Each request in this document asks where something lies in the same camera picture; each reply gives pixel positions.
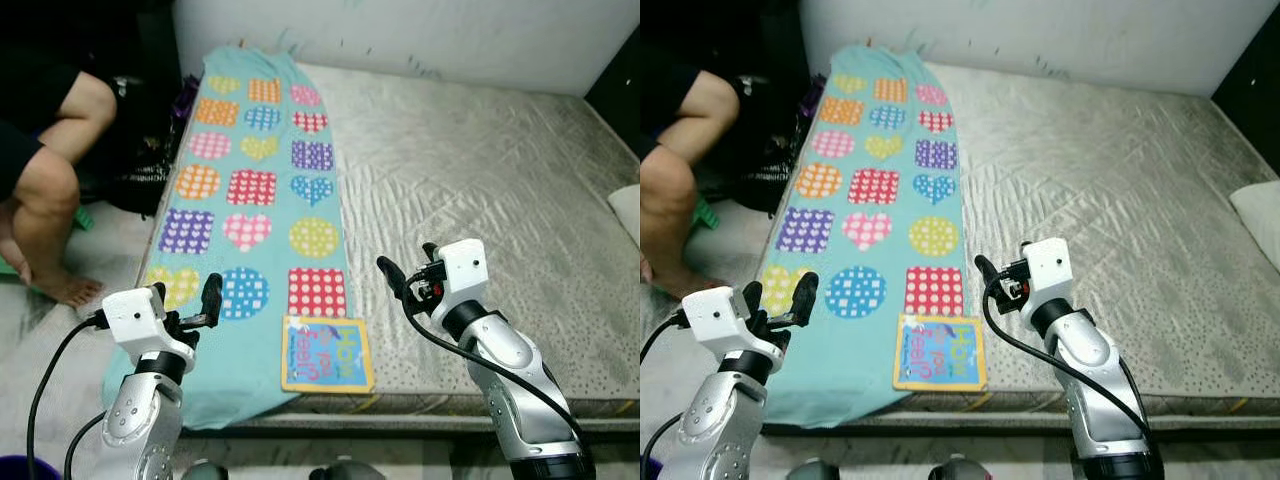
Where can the blue yellow children's board book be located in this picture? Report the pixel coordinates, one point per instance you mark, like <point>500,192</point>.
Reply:
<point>325,355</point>
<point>940,352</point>

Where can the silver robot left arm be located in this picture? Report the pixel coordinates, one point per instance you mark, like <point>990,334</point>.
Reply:
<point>135,420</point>
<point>720,420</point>

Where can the grey quilted mattress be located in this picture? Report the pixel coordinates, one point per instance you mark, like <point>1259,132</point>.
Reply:
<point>1090,180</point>
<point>480,180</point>

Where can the large black bag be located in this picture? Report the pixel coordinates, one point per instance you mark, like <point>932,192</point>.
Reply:
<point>150,160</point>
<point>780,160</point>

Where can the barefoot person in black shorts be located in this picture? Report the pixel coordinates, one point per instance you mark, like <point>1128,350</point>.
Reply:
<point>670,190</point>
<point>45,190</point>

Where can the grey robot left leg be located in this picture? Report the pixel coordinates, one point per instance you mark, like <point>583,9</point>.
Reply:
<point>205,472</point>
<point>815,471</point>

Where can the grey robot leg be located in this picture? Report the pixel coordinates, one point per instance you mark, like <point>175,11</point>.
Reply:
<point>345,469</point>
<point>955,469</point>
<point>815,471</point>
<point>205,472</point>

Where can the beige pillow with print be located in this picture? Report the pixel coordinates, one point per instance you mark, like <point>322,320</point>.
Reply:
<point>628,210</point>
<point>1260,220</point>

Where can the teal blanket with colourful shapes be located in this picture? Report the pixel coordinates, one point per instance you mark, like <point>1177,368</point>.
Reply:
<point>250,130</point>
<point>880,130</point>

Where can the purple plastic bucket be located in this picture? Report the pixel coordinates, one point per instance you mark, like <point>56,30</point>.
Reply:
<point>20,470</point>
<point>650,470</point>

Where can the grey robot right leg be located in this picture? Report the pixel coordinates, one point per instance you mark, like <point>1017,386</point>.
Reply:
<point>955,469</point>
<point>345,469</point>

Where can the black tufted headboard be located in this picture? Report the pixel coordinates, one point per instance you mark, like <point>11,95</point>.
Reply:
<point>620,85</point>
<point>1255,90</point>

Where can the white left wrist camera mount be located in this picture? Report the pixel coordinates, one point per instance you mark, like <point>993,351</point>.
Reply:
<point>135,315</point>
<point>720,315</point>

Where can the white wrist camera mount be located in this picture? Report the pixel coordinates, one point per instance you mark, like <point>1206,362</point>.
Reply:
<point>720,315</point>
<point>462,270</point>
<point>1048,268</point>
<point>135,315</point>

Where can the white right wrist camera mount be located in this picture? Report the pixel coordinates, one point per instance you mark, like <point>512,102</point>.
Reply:
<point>1048,268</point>
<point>462,270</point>

